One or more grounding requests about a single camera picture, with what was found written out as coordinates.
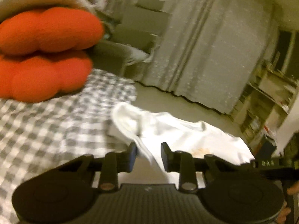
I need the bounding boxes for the person's hand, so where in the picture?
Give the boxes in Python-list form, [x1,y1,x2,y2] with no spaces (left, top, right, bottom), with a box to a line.
[275,181,298,224]

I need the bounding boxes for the grey white checkered bedsheet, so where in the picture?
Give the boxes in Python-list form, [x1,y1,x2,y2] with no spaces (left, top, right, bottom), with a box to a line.
[1,69,136,223]

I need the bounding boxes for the grey star patterned curtain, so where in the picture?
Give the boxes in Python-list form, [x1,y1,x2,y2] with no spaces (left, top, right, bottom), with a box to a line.
[105,0,279,114]

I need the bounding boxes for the upper red plush cushion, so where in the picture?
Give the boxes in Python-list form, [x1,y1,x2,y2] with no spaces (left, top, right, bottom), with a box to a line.
[1,7,104,56]

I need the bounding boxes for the wooden shelf unit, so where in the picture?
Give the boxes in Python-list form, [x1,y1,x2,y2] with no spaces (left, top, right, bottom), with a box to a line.
[231,29,298,144]

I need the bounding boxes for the white long sleeve shirt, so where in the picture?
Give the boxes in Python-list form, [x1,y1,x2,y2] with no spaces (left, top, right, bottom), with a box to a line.
[107,102,254,185]

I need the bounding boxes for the grey white office chair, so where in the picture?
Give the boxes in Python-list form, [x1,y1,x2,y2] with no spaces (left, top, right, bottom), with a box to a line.
[103,0,169,69]

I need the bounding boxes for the red plush cushion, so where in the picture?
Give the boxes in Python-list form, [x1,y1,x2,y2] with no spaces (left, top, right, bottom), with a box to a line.
[1,51,93,103]
[1,7,104,56]

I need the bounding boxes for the lower red plush cushion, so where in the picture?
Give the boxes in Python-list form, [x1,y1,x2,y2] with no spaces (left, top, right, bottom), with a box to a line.
[1,51,93,103]

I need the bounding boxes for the black bag on floor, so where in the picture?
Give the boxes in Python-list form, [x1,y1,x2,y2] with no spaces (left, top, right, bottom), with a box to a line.
[253,135,277,160]

